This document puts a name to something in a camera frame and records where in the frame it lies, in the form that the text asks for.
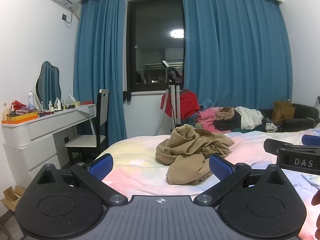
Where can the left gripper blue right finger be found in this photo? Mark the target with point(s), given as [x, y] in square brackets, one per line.
[231, 177]

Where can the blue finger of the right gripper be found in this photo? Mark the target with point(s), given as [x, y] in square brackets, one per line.
[310, 140]

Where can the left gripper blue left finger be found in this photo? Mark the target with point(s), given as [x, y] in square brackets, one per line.
[90, 176]

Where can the tan t-shirt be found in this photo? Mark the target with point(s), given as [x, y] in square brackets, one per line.
[187, 152]

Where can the pile of clothes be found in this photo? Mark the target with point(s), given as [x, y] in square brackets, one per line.
[238, 119]

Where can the person's right hand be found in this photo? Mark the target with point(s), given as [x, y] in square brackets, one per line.
[316, 201]

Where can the dark green armchair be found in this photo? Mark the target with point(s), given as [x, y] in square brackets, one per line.
[305, 117]

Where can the black white chair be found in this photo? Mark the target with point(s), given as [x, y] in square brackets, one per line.
[93, 144]

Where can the brown paper bag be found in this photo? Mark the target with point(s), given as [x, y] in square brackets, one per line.
[282, 110]

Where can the white dressing table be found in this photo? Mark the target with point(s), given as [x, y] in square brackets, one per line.
[30, 145]

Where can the cardboard box on floor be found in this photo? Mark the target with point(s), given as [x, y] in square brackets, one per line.
[12, 197]

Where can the red garment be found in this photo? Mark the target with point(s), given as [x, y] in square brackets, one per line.
[189, 104]

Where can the orange tray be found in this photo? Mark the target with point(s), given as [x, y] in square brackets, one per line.
[20, 118]

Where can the white spray bottle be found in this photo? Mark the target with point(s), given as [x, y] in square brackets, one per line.
[31, 103]

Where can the right blue curtain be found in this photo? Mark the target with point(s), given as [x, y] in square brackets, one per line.
[237, 52]

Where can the blue curtain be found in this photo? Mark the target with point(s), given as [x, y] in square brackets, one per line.
[99, 59]
[237, 52]

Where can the left blue curtain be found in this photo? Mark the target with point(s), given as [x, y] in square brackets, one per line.
[99, 59]

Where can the dark window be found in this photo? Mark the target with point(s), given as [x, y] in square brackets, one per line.
[154, 33]

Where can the wavy frame mirror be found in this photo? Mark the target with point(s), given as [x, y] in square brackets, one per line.
[47, 86]

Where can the white camera tripod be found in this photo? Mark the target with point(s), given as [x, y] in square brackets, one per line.
[173, 91]

